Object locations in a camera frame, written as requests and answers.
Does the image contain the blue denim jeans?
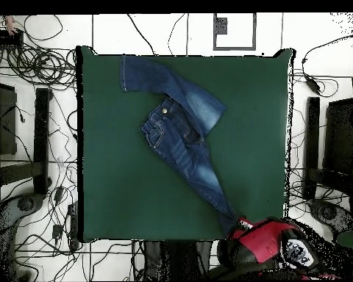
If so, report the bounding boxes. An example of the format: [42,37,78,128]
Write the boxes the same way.
[119,54,241,236]

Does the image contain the black flat box device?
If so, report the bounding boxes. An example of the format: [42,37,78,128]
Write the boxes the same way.
[0,28,24,46]

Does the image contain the person's hand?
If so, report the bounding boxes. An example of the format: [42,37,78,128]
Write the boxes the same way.
[4,15,19,37]

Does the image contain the black metal bar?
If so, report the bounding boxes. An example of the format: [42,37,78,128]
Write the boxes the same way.
[32,87,53,196]
[302,96,321,201]

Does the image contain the black case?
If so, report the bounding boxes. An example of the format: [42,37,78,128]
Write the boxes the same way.
[0,82,18,156]
[322,98,353,177]

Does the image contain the dark green table cloth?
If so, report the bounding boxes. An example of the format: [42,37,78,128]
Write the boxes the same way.
[76,45,296,243]

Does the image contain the black power adapter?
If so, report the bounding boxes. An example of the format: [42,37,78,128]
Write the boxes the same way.
[304,73,322,93]

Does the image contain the black power strip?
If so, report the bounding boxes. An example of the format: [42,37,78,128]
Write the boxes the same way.
[67,202,81,250]

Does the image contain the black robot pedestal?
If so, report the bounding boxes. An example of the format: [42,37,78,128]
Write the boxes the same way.
[142,240,213,281]

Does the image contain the grey square frame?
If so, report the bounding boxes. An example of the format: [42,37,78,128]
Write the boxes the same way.
[213,12,257,51]

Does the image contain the coiled black cable bundle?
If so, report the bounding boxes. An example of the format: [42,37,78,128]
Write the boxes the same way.
[5,43,77,89]

